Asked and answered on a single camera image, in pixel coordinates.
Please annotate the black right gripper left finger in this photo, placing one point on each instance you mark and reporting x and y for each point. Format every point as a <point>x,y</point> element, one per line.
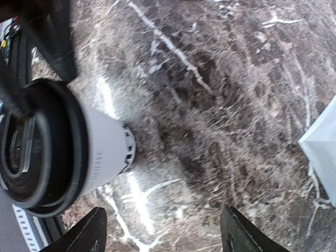
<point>89,234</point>

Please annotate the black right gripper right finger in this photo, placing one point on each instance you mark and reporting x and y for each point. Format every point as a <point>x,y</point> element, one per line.
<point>240,234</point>

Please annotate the white paper coffee cup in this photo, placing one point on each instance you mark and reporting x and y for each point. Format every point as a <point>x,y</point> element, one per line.
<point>112,148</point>

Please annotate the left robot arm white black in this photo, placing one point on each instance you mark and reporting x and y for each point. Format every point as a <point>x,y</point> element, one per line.
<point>47,25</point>

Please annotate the white paper takeout bag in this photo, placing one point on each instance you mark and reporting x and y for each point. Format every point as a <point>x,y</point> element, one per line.
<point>318,145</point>

